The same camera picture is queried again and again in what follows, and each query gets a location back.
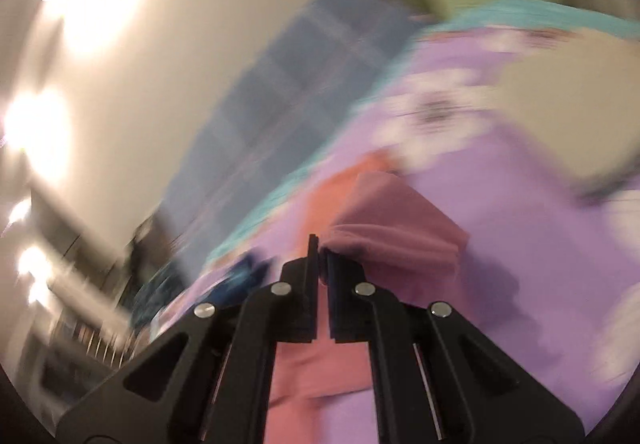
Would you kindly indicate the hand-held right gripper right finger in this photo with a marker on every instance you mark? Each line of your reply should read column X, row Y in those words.
column 333, row 299

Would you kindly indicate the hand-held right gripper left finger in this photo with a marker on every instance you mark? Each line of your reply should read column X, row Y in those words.
column 311, row 296

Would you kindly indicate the dusty pink cloth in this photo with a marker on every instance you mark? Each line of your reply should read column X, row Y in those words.
column 400, row 234

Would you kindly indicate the dark blue cloth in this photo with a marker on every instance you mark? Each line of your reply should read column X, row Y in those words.
column 245, row 271

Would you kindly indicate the coral orange cloth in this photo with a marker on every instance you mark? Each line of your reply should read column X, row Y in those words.
column 337, row 189

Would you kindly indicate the dark teal cloth pile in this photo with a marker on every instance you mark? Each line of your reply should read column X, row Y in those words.
column 155, row 294

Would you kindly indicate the purple floral blanket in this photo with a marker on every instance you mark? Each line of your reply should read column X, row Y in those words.
column 510, row 234

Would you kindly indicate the blue plaid bedsheet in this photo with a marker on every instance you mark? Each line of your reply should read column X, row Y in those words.
column 295, row 94

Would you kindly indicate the dark cabinet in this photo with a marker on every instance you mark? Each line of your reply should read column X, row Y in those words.
column 85, row 304

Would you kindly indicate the beige cloth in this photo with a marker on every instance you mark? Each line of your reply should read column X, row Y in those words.
column 570, row 109

